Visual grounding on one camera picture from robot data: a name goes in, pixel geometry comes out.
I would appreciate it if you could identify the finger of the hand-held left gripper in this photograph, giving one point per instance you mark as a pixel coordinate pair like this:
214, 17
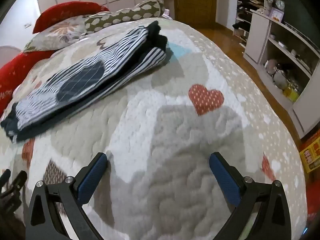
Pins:
5, 178
17, 182

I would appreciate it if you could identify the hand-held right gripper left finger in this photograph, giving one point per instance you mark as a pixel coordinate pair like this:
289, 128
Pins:
90, 178

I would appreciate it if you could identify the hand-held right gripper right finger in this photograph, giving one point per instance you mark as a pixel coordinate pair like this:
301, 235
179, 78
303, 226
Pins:
225, 180

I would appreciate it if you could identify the navy striped pants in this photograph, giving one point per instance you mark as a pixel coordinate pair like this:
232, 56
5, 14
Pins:
82, 77

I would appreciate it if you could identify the heart patterned quilt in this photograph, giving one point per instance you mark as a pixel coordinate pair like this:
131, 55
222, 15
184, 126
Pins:
175, 110

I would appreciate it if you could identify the yellow cardboard box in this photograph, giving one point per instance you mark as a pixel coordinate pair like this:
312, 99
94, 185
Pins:
311, 155

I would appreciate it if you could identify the red printed blanket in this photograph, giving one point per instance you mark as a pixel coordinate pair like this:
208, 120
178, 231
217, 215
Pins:
12, 75

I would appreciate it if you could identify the yellow container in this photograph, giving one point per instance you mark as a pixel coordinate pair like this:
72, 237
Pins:
290, 93

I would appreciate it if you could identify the white teapot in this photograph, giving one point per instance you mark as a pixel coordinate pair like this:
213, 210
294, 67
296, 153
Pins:
280, 80

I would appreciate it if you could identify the pink bedsheet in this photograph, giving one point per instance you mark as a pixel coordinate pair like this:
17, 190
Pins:
8, 52

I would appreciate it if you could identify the white shelf unit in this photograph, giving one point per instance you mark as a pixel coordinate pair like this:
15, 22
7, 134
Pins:
282, 62

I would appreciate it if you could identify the floral pillow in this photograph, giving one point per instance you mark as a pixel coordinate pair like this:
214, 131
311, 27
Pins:
57, 33

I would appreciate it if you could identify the olive cloud print pillow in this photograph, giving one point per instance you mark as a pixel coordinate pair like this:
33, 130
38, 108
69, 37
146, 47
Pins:
125, 15

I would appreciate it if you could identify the red pillow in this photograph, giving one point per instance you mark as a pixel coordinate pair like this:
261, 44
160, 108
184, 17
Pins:
70, 11

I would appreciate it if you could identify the shoe rack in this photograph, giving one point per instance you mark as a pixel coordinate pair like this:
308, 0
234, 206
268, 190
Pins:
246, 12

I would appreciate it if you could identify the purple framed picture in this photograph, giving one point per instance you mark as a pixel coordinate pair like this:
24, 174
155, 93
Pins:
276, 15

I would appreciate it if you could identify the dark television screen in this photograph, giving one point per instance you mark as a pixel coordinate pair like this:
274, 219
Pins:
303, 20

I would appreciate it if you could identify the wooden door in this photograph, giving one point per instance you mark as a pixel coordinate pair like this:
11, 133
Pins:
195, 0

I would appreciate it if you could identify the dark mantel clock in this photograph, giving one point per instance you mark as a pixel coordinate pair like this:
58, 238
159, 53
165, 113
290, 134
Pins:
279, 3

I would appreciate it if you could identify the wall socket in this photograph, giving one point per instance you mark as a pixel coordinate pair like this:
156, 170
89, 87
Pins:
27, 25

